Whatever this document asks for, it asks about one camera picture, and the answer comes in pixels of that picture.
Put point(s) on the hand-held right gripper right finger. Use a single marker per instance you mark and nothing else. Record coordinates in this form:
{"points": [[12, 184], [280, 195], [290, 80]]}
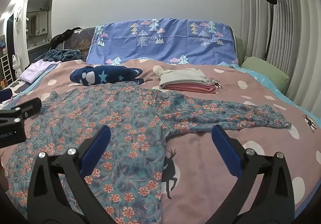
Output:
{"points": [[224, 151]]}

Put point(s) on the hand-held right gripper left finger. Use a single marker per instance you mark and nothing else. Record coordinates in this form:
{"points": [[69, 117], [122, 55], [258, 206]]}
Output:
{"points": [[96, 148]]}

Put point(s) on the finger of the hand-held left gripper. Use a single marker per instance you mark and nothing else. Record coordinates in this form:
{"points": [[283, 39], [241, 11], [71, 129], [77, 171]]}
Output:
{"points": [[5, 95], [27, 107]]}

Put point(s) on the teal floral garment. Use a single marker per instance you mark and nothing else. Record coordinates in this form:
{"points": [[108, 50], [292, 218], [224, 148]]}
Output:
{"points": [[130, 118]]}

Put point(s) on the stack of folded pink-grey clothes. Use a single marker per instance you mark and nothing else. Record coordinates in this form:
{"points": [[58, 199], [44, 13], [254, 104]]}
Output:
{"points": [[183, 76]]}

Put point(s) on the black and white patterned cloth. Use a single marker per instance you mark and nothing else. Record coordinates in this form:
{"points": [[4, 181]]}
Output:
{"points": [[20, 87]]}

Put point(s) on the white ladder rack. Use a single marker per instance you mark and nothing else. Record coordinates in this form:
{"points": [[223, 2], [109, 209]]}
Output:
{"points": [[7, 68]]}

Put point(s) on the white cat figure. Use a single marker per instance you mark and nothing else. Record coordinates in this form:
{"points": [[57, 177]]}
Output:
{"points": [[17, 63]]}

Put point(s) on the lavender cloth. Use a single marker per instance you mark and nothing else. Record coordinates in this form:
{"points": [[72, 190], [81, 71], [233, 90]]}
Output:
{"points": [[35, 69]]}

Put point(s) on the dark teal fleece blanket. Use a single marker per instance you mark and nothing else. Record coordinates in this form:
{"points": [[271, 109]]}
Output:
{"points": [[62, 54]]}

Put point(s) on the coral folded garment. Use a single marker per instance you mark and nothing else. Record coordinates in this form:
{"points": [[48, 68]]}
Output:
{"points": [[198, 91]]}

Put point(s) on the mauve pink folded garment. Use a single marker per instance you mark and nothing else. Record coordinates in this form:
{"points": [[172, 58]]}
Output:
{"points": [[195, 86]]}

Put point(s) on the navy star print garment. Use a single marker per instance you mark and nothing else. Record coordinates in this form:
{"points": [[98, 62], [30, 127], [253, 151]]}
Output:
{"points": [[100, 76]]}

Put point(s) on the dark printed headboard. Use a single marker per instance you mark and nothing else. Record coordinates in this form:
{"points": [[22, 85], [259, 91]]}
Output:
{"points": [[80, 43]]}

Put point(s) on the green pillow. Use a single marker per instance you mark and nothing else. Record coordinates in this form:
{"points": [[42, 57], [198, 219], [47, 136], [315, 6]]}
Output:
{"points": [[265, 73]]}

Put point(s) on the blue tree print sheet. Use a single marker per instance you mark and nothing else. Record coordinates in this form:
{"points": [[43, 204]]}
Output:
{"points": [[175, 43]]}

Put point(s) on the white pleated curtain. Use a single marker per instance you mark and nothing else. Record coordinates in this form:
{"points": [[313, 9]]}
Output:
{"points": [[288, 38]]}

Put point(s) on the white bear wall decor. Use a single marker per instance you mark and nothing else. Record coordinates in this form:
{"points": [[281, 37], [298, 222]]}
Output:
{"points": [[17, 19]]}

